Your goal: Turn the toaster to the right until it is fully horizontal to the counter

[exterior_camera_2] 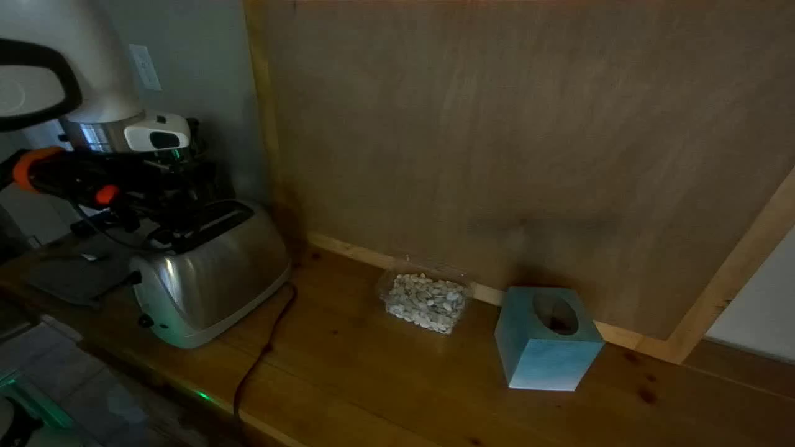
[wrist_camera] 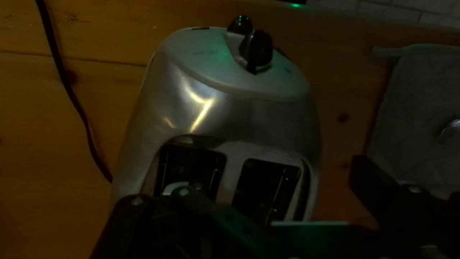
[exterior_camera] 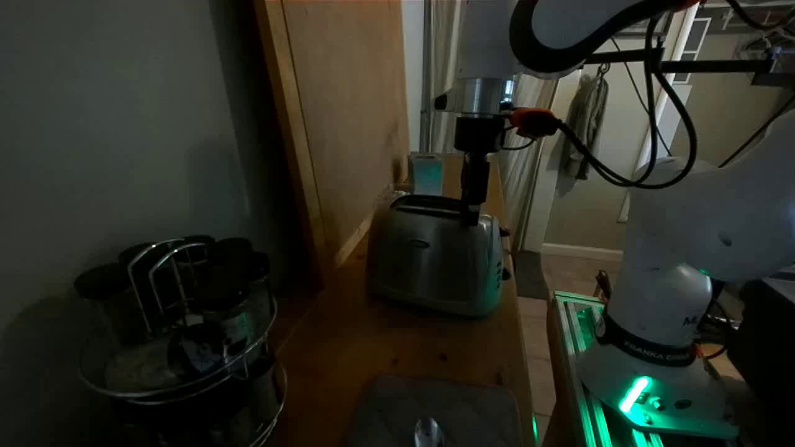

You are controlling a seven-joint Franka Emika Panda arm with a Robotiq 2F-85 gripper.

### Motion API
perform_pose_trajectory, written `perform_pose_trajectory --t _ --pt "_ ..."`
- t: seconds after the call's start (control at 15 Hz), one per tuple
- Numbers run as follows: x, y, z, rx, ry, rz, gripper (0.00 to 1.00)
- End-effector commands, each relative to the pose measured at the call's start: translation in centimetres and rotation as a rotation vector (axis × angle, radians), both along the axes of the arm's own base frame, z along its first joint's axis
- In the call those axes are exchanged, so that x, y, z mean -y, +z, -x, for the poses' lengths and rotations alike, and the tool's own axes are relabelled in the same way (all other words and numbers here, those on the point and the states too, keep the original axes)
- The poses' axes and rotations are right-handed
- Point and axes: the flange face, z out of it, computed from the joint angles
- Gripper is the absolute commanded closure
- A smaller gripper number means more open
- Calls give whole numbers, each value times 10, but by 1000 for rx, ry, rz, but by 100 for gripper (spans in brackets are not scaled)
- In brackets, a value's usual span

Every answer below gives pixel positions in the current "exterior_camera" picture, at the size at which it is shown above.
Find silver two-slot toaster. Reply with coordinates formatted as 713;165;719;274
366;190;513;319

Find grey hanging bag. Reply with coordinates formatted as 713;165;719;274
560;66;614;184

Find tiered wire rack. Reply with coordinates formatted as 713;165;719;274
78;236;293;447

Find black metal bar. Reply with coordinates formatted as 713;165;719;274
578;48;795;86

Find grey flat kitchen scale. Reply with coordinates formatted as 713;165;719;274
346;374;535;447

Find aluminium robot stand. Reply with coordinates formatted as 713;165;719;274
545;285;744;447

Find black cable with orange plug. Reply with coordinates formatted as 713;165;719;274
499;0;700;190

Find blue tissue box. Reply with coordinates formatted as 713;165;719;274
411;152;448;198

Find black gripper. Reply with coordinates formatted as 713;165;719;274
454;112;509;228

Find large plywood board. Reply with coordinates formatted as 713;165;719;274
251;0;413;278

